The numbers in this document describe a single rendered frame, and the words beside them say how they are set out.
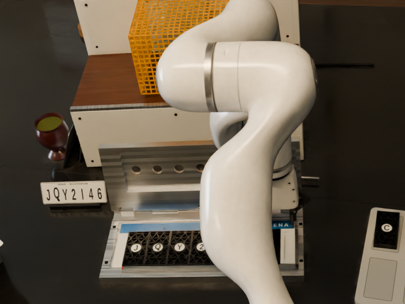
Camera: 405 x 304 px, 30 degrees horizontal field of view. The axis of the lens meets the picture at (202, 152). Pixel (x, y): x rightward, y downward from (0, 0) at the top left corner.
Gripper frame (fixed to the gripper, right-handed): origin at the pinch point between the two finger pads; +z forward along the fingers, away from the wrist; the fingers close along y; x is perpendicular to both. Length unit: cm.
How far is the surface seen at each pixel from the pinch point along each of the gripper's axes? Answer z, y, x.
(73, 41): 4, -66, 82
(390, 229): 2.0, 24.5, -2.4
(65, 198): 2, -51, 9
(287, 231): 0.9, 2.3, -3.5
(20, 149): 4, -69, 31
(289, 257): 1.1, 2.8, -10.5
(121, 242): 2.1, -35.0, -4.6
